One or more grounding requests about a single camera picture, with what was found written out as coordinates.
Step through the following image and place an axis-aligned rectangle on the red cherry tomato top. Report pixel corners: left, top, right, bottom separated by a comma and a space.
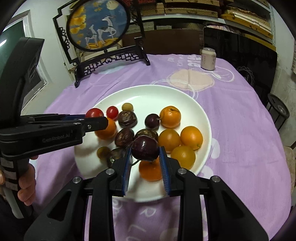
85, 108, 104, 118

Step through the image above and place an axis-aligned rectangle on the red cherry tomato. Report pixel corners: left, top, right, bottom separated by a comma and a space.
106, 106, 119, 121
85, 108, 104, 118

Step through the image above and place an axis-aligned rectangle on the large dark passion fruit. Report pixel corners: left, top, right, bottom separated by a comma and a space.
107, 148, 125, 168

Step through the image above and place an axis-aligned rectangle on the tan longan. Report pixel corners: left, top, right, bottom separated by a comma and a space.
96, 147, 111, 161

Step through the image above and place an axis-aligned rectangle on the dark plum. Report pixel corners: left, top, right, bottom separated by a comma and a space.
131, 136, 159, 162

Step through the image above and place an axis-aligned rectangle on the dark cherry with stem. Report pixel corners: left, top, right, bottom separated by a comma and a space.
144, 113, 161, 130

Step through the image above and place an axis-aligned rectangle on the person left hand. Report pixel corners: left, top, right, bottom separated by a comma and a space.
0, 155, 39, 207

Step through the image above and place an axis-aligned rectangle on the yellow-orange orange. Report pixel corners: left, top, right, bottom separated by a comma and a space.
171, 146, 196, 169

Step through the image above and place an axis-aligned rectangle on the large orange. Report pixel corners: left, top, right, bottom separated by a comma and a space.
138, 158, 162, 182

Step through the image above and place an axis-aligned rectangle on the orange tangerine lower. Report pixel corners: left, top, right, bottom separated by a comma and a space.
95, 118, 117, 140

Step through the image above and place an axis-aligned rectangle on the orange tangerine middle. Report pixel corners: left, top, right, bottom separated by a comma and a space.
158, 129, 181, 153

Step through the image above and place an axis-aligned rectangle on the orange tangerine with stem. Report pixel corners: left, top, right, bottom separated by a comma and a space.
180, 126, 203, 150

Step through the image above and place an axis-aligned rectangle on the dark passion fruit top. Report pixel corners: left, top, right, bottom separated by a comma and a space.
134, 128, 159, 141

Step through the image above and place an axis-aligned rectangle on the dark passion fruit lower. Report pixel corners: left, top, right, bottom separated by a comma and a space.
117, 110, 137, 128

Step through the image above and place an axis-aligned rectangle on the small yellow-green longan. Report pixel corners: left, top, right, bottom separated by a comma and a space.
121, 103, 133, 111

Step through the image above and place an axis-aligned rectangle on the orange tangerine on plate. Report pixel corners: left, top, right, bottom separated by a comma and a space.
159, 106, 181, 128

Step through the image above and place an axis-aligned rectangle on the white oval plate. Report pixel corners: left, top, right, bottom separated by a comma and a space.
75, 85, 212, 202

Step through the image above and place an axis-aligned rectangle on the purple tablecloth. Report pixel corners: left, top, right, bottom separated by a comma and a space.
33, 55, 291, 240

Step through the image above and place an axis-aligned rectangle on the round painted screen ornament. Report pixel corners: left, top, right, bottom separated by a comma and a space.
53, 1, 150, 87

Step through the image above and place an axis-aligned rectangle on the window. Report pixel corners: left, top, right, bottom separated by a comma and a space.
1, 12, 46, 116

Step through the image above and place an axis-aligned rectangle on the black round stool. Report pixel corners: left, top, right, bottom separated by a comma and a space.
267, 93, 290, 131

